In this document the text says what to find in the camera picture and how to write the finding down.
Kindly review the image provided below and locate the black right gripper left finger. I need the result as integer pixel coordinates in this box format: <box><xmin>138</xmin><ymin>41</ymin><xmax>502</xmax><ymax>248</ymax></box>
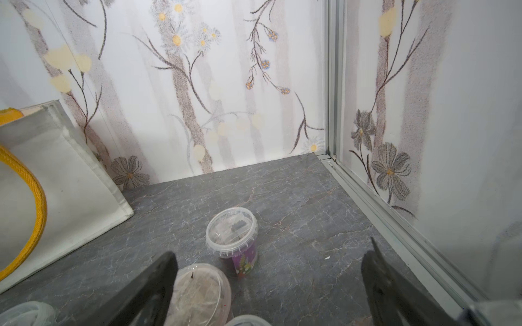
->
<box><xmin>80</xmin><ymin>251</ymin><xmax>178</xmax><ymax>325</ymax></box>

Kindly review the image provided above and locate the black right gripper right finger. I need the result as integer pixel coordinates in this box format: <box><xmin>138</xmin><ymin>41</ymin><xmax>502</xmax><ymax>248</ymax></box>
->
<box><xmin>361</xmin><ymin>239</ymin><xmax>457</xmax><ymax>325</ymax></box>

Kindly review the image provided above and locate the purple label seed jar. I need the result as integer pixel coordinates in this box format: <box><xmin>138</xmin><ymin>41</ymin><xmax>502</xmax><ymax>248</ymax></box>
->
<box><xmin>205</xmin><ymin>207</ymin><xmax>259</xmax><ymax>278</ymax></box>

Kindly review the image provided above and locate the white canvas tote bag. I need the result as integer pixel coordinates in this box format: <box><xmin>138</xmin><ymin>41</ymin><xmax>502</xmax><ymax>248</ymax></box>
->
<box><xmin>1</xmin><ymin>101</ymin><xmax>133</xmax><ymax>292</ymax></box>

